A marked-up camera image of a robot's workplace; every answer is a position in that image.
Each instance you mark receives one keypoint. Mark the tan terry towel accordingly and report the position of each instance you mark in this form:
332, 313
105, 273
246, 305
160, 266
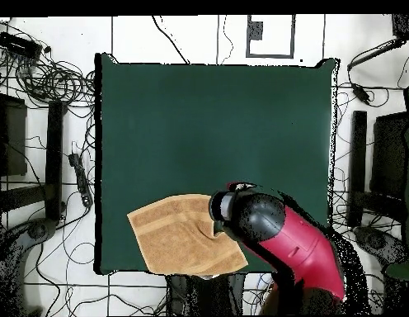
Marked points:
171, 231

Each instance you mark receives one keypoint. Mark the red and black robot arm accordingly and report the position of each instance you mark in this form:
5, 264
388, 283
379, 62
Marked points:
290, 244

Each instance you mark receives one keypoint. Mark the dark green table cloth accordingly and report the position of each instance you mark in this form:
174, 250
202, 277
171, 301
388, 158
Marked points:
191, 132

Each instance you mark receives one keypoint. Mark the black metal stand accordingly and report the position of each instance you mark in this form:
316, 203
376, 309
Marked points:
359, 158
54, 158

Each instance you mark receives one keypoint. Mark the black wheeled stand leg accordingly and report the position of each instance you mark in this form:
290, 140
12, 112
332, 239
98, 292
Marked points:
38, 229
376, 241

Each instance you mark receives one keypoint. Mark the black power adapter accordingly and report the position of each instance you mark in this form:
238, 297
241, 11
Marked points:
361, 93

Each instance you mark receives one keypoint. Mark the black power strip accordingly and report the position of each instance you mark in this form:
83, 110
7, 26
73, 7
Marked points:
80, 178

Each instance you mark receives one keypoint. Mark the black rod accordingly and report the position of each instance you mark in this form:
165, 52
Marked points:
376, 53

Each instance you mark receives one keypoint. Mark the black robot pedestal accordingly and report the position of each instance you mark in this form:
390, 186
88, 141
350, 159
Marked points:
204, 295

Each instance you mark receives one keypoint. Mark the black network switch box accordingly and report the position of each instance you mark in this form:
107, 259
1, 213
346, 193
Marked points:
19, 44

